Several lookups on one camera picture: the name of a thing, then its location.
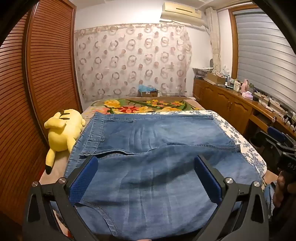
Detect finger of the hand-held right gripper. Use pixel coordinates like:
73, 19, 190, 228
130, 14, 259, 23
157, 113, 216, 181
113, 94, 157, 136
251, 131, 281, 150
268, 126, 296, 149

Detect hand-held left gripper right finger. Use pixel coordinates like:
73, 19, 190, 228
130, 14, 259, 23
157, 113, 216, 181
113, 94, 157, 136
194, 155, 270, 241

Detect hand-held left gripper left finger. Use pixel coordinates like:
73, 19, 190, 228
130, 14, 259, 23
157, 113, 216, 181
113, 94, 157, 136
22, 156, 100, 241

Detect blue denim pants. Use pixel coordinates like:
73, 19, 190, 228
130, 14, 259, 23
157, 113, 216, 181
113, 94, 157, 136
63, 112, 263, 241

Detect person's right hand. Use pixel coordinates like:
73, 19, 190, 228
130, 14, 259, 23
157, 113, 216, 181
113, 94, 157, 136
273, 170, 294, 209

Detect blue floral white quilt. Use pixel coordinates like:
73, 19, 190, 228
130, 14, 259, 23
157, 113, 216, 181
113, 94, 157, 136
139, 109, 267, 176

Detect beige bed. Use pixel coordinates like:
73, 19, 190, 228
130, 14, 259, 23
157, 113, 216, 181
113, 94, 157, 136
38, 98, 208, 193

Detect yellow plush toy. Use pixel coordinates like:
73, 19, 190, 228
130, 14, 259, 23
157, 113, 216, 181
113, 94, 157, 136
44, 109, 86, 175

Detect wooden cabinet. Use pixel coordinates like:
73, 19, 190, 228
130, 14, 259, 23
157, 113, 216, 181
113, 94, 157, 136
193, 77, 296, 139

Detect flat cardboard box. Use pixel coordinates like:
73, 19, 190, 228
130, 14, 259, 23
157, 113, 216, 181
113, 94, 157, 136
205, 73, 229, 85

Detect basket of small things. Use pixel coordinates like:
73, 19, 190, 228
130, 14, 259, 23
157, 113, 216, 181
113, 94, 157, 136
193, 67, 214, 78

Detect floral blanket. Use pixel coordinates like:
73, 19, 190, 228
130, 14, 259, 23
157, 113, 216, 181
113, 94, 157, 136
90, 97, 204, 115

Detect brown louvered wardrobe door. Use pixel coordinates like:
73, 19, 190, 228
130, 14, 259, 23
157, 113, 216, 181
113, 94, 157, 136
0, 14, 50, 223
25, 0, 82, 121

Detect cardboard box with blue contents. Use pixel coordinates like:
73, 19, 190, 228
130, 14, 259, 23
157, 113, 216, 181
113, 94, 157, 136
138, 85, 159, 98

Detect beige lace window curtain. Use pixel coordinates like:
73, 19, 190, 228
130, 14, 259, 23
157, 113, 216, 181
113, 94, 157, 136
206, 7, 222, 72

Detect circle patterned curtain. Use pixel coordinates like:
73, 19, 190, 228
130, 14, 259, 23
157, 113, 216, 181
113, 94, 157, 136
74, 23, 192, 103

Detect white air conditioner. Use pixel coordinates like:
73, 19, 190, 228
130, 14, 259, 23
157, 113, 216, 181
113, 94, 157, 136
161, 2, 205, 28

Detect wooden window frame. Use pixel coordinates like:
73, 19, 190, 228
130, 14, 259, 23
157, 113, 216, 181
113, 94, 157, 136
228, 9, 239, 80

